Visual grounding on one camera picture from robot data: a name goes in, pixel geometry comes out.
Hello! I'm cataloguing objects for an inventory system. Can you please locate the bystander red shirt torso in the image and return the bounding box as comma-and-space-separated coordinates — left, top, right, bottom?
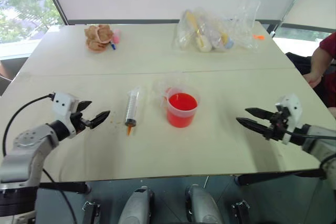
318, 31, 336, 107

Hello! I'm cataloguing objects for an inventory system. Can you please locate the black metal table clamp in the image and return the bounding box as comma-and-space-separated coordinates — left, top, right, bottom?
82, 199, 101, 224
231, 199, 250, 224

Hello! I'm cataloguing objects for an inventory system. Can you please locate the bystander bare hand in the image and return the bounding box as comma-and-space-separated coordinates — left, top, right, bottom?
302, 72, 323, 89

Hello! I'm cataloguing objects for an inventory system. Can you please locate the clear plastic bag with items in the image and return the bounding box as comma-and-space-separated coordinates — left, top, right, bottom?
171, 0, 262, 54

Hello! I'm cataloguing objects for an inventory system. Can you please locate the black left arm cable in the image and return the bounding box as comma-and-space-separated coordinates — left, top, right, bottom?
2, 93, 55, 157

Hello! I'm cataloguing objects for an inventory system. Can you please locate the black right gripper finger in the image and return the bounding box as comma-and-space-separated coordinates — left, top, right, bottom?
244, 107, 277, 121
235, 118, 271, 137

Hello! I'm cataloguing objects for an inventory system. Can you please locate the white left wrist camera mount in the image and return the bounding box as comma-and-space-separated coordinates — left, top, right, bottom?
51, 92, 80, 140

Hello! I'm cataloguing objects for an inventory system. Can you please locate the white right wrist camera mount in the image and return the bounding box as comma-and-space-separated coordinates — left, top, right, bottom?
274, 93, 303, 145

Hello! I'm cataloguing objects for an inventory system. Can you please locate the small clear plastic cup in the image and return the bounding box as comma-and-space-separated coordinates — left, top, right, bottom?
153, 73, 198, 98

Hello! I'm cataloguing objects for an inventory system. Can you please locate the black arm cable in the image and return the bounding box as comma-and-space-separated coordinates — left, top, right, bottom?
285, 128, 336, 141
2, 93, 55, 157

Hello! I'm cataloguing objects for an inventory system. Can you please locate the brown lumpy model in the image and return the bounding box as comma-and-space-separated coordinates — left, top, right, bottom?
84, 24, 114, 53

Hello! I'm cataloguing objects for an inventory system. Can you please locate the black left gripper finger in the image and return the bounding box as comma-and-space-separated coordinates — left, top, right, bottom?
77, 100, 93, 112
88, 110, 111, 130

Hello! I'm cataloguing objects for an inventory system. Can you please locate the clear plastic syringe orange tip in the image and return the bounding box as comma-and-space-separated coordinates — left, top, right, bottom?
123, 86, 144, 137

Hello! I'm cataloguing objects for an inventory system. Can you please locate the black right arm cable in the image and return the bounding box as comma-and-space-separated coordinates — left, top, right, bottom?
285, 128, 336, 141

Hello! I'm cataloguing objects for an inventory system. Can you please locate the measuring cup with red liquid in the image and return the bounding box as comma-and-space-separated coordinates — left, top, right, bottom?
160, 87, 202, 129

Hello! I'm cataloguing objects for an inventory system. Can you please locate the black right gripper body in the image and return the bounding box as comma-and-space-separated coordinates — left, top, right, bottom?
263, 110, 289, 142

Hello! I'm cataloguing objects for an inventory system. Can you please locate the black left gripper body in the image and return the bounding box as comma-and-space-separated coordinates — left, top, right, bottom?
69, 102, 91, 133

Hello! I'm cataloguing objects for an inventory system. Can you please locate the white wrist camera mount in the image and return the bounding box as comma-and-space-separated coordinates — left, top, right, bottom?
51, 92, 80, 140
274, 93, 303, 145

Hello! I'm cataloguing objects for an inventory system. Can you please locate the black table frame bar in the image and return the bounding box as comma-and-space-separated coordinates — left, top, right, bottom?
235, 168, 327, 187
38, 181, 92, 195

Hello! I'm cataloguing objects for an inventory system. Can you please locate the small pink bottle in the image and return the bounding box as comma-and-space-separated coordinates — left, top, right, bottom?
112, 29, 122, 45

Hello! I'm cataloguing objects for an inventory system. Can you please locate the thin black cable under table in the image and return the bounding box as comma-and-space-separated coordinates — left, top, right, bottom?
41, 168, 79, 224

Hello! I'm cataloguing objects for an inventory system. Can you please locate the grey rounded robot leg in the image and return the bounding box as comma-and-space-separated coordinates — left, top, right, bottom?
117, 185, 155, 224
184, 184, 224, 224

